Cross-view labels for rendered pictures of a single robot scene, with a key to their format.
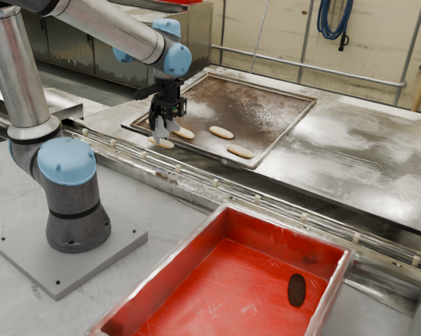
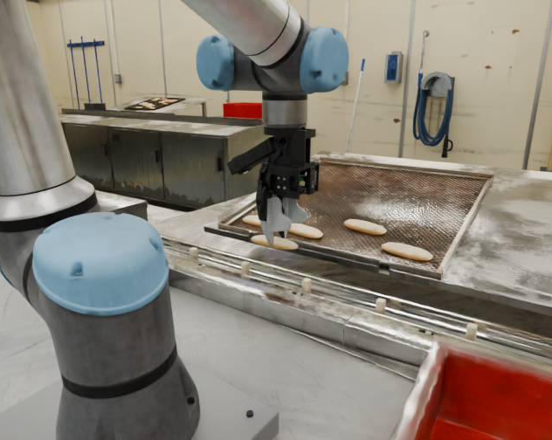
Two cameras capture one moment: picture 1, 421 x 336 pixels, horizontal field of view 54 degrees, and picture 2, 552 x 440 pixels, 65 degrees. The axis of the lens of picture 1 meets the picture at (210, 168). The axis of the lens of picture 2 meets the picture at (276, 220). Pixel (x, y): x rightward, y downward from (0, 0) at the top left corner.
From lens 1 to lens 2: 0.51 m
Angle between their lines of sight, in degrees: 11
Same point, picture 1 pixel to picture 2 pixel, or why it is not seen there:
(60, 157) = (86, 248)
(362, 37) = (467, 141)
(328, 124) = (530, 206)
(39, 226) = (48, 411)
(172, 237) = (327, 422)
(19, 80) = (0, 84)
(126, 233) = (232, 420)
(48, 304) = not seen: outside the picture
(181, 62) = (333, 59)
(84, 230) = (140, 422)
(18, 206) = (19, 367)
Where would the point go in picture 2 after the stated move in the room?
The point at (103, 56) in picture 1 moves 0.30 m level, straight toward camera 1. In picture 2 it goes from (174, 178) to (175, 185)
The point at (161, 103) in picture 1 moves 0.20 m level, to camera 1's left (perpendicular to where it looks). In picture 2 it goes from (279, 169) to (159, 168)
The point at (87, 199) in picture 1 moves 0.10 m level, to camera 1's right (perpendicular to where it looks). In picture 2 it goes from (148, 347) to (253, 349)
